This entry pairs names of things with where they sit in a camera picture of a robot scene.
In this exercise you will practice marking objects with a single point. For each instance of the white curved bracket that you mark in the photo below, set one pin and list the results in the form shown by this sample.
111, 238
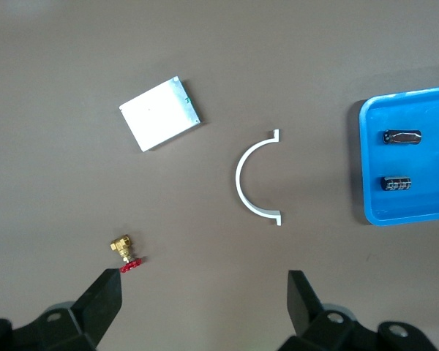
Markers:
238, 177

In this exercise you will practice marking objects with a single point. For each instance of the small dark terminal block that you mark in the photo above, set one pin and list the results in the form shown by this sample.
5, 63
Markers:
397, 183

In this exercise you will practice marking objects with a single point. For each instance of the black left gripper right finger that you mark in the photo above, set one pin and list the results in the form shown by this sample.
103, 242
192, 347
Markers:
301, 301

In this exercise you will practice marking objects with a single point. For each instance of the silver metal plate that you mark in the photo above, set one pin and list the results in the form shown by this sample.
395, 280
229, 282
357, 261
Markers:
157, 113

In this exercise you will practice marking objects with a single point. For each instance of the blue plastic tray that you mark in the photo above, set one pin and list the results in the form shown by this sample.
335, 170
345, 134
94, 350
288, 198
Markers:
435, 164

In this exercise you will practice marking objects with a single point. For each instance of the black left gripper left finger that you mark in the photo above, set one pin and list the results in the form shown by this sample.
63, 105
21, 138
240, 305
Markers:
106, 296

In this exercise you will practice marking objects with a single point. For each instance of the brown table cover sheet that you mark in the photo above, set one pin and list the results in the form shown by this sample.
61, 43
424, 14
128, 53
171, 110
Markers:
58, 183

